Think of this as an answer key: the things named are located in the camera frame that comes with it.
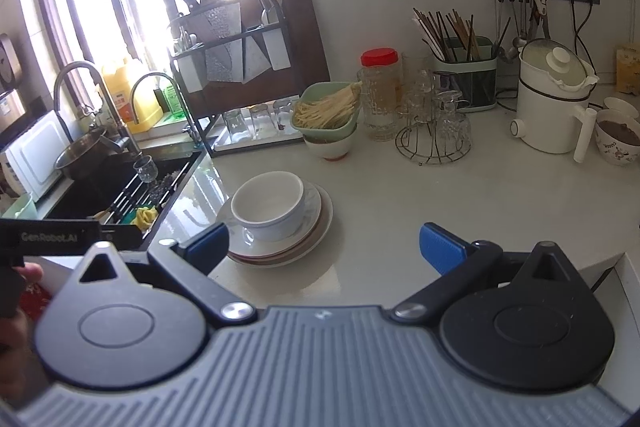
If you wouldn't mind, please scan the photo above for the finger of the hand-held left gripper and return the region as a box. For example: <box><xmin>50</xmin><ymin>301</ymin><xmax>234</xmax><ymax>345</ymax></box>
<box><xmin>98</xmin><ymin>227</ymin><xmax>144</xmax><ymax>253</ymax></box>

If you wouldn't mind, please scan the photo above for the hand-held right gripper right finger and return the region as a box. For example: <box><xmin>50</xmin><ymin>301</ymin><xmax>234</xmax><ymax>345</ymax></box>
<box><xmin>390</xmin><ymin>223</ymin><xmax>581</xmax><ymax>323</ymax></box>

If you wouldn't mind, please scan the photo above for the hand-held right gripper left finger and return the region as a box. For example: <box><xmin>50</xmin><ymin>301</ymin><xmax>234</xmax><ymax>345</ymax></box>
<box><xmin>75</xmin><ymin>223</ymin><xmax>258</xmax><ymax>328</ymax></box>

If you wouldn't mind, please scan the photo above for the pink flower print plate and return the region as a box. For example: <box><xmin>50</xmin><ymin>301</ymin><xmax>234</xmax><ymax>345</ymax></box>
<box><xmin>227</xmin><ymin>183</ymin><xmax>335</xmax><ymax>269</ymax></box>

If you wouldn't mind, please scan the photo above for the small white bowl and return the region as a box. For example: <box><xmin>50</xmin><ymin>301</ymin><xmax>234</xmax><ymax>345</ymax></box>
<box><xmin>231</xmin><ymin>171</ymin><xmax>305</xmax><ymax>228</ymax></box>

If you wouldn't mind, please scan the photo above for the grey leaf print plate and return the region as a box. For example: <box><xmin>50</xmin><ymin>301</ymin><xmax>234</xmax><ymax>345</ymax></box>
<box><xmin>218</xmin><ymin>181</ymin><xmax>323</xmax><ymax>258</ymax></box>
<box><xmin>225</xmin><ymin>183</ymin><xmax>328</xmax><ymax>263</ymax></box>

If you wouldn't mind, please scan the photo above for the person's left hand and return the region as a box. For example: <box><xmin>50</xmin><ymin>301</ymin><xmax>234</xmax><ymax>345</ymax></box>
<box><xmin>0</xmin><ymin>262</ymin><xmax>46</xmax><ymax>357</ymax></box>

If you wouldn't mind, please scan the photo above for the yellow cloth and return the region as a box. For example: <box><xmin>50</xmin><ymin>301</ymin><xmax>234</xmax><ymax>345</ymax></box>
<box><xmin>134</xmin><ymin>206</ymin><xmax>158</xmax><ymax>229</ymax></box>

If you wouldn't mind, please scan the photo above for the black sink rack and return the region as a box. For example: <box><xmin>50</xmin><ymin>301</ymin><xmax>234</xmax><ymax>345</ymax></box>
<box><xmin>100</xmin><ymin>157</ymin><xmax>196</xmax><ymax>228</ymax></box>

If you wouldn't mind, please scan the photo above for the steel pot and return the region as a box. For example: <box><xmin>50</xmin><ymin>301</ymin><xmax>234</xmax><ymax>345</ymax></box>
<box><xmin>55</xmin><ymin>127</ymin><xmax>123</xmax><ymax>180</ymax></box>

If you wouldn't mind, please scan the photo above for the white tray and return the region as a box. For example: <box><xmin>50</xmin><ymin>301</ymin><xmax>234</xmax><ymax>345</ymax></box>
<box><xmin>212</xmin><ymin>107</ymin><xmax>306</xmax><ymax>158</ymax></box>

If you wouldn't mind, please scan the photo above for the clear glass tumbler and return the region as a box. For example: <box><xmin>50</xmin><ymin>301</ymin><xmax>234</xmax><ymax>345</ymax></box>
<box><xmin>273</xmin><ymin>98</ymin><xmax>297</xmax><ymax>132</ymax></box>
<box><xmin>223</xmin><ymin>108</ymin><xmax>249</xmax><ymax>140</ymax></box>
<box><xmin>250</xmin><ymin>103</ymin><xmax>277</xmax><ymax>138</ymax></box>

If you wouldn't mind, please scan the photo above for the tall steel faucet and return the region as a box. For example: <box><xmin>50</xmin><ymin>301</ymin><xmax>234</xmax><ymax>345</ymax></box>
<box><xmin>54</xmin><ymin>61</ymin><xmax>141</xmax><ymax>152</ymax></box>

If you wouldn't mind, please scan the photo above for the yellow detergent bottle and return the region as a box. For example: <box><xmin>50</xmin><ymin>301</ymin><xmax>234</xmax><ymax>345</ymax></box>
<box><xmin>102</xmin><ymin>59</ymin><xmax>163</xmax><ymax>132</ymax></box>

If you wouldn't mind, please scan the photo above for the textured glass mug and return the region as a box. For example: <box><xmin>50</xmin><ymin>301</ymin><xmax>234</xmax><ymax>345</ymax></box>
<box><xmin>357</xmin><ymin>67</ymin><xmax>401</xmax><ymax>142</ymax></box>

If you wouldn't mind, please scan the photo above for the small steel faucet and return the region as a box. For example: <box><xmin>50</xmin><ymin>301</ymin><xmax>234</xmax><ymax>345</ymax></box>
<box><xmin>131</xmin><ymin>72</ymin><xmax>201</xmax><ymax>142</ymax></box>

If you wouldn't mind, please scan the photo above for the green bottle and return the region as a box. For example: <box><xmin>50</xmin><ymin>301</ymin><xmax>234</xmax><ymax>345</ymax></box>
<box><xmin>161</xmin><ymin>82</ymin><xmax>188</xmax><ymax>118</ymax></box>

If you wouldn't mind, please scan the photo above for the white bowl with brown foot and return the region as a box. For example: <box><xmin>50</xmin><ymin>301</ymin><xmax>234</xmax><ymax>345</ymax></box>
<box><xmin>302</xmin><ymin>129</ymin><xmax>357</xmax><ymax>162</ymax></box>

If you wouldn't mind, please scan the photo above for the green bowl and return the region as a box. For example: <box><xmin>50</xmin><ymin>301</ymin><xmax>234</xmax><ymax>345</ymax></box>
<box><xmin>291</xmin><ymin>82</ymin><xmax>362</xmax><ymax>142</ymax></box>

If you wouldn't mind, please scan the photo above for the green chopstick holder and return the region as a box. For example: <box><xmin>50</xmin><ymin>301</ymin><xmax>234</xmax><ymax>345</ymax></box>
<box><xmin>432</xmin><ymin>36</ymin><xmax>498</xmax><ymax>114</ymax></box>

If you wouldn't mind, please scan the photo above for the white electric pot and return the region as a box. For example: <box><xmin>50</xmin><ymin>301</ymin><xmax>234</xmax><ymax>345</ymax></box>
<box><xmin>510</xmin><ymin>38</ymin><xmax>599</xmax><ymax>164</ymax></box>

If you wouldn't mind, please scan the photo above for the dry noodles bundle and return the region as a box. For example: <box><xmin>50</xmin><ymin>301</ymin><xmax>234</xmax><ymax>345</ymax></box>
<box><xmin>295</xmin><ymin>83</ymin><xmax>362</xmax><ymax>128</ymax></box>

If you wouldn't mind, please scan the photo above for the red lid jar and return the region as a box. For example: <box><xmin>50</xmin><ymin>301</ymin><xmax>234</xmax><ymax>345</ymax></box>
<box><xmin>361</xmin><ymin>48</ymin><xmax>403</xmax><ymax>128</ymax></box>

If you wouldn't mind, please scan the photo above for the black knife rack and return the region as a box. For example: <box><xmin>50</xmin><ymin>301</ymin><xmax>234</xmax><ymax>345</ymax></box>
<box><xmin>167</xmin><ymin>0</ymin><xmax>301</xmax><ymax>152</ymax></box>

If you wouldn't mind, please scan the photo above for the floral bowl with brown food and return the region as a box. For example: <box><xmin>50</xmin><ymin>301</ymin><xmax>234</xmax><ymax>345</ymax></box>
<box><xmin>594</xmin><ymin>109</ymin><xmax>640</xmax><ymax>166</ymax></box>

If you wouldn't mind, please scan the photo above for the bundle of chopsticks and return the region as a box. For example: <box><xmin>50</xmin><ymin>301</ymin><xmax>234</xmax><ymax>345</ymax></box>
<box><xmin>412</xmin><ymin>8</ymin><xmax>483</xmax><ymax>62</ymax></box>

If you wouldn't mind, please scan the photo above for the brown cutting board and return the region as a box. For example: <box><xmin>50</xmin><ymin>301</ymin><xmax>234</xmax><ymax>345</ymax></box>
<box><xmin>200</xmin><ymin>0</ymin><xmax>331</xmax><ymax>118</ymax></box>

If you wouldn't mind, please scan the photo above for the white rice bowl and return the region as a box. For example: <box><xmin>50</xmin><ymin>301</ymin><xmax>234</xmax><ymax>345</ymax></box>
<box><xmin>602</xmin><ymin>96</ymin><xmax>640</xmax><ymax>120</ymax></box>

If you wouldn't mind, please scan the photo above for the yellow packet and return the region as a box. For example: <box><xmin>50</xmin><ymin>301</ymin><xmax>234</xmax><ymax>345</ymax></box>
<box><xmin>615</xmin><ymin>43</ymin><xmax>640</xmax><ymax>95</ymax></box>

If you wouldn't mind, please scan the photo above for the wire rack with glasses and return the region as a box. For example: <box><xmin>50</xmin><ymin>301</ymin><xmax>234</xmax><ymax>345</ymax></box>
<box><xmin>395</xmin><ymin>89</ymin><xmax>473</xmax><ymax>166</ymax></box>

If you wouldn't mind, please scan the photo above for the black power cable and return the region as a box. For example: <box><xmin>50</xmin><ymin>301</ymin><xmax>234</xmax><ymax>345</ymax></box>
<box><xmin>567</xmin><ymin>0</ymin><xmax>585</xmax><ymax>52</ymax></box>

